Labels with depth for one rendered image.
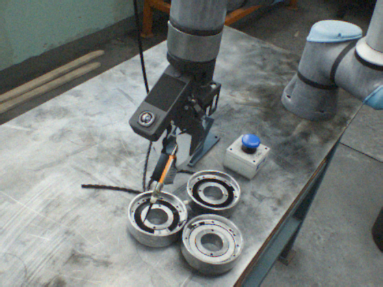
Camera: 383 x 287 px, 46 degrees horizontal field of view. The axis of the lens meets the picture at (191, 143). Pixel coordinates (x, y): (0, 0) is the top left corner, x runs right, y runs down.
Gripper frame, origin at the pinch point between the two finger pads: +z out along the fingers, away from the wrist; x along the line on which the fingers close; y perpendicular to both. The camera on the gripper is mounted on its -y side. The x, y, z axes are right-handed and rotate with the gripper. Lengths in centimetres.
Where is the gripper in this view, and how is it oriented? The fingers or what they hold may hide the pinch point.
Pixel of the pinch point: (169, 162)
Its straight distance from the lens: 75.1
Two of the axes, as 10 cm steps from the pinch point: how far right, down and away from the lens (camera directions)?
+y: 5.1, -4.9, 7.1
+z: -1.4, 7.6, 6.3
